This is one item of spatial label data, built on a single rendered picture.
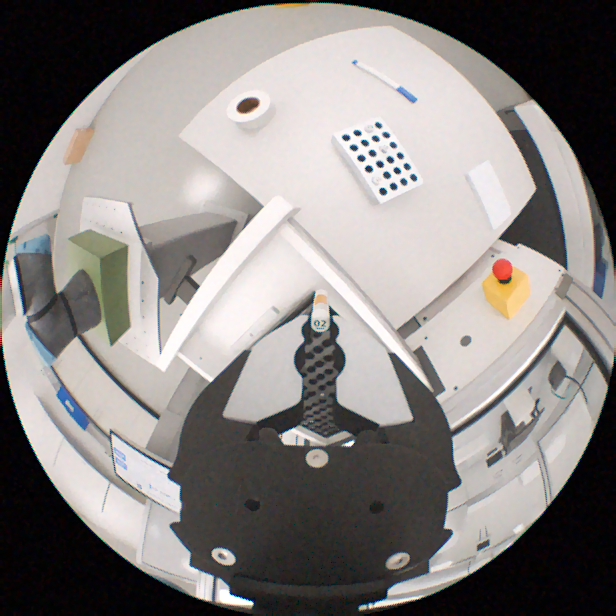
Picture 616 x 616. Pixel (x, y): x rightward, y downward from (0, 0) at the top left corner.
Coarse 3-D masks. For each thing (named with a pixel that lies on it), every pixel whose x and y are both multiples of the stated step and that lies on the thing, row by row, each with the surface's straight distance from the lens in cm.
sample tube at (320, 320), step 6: (318, 294) 17; (324, 294) 17; (318, 300) 16; (324, 300) 16; (318, 306) 15; (324, 306) 15; (318, 312) 14; (324, 312) 14; (312, 318) 14; (318, 318) 13; (324, 318) 13; (312, 324) 14; (318, 324) 14; (324, 324) 14; (318, 330) 14; (324, 330) 14
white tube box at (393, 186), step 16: (352, 128) 33; (384, 128) 34; (336, 144) 34; (352, 144) 32; (368, 144) 33; (400, 144) 34; (352, 160) 31; (368, 160) 32; (384, 160) 32; (400, 160) 33; (368, 176) 31; (384, 176) 35; (400, 176) 33; (416, 176) 34; (368, 192) 34; (384, 192) 33; (400, 192) 32
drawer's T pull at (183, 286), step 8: (192, 256) 24; (184, 264) 23; (192, 264) 23; (184, 272) 24; (176, 280) 25; (184, 280) 24; (192, 280) 25; (176, 288) 25; (184, 288) 25; (192, 288) 24; (168, 296) 27; (176, 296) 27; (184, 296) 25; (192, 296) 24; (168, 304) 27
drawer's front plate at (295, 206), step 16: (272, 208) 17; (288, 208) 17; (256, 224) 18; (272, 224) 17; (240, 240) 18; (256, 240) 18; (224, 256) 19; (240, 256) 18; (224, 272) 19; (208, 288) 21; (224, 288) 26; (192, 304) 23; (208, 304) 22; (192, 320) 24; (176, 336) 27; (176, 352) 30; (160, 368) 34
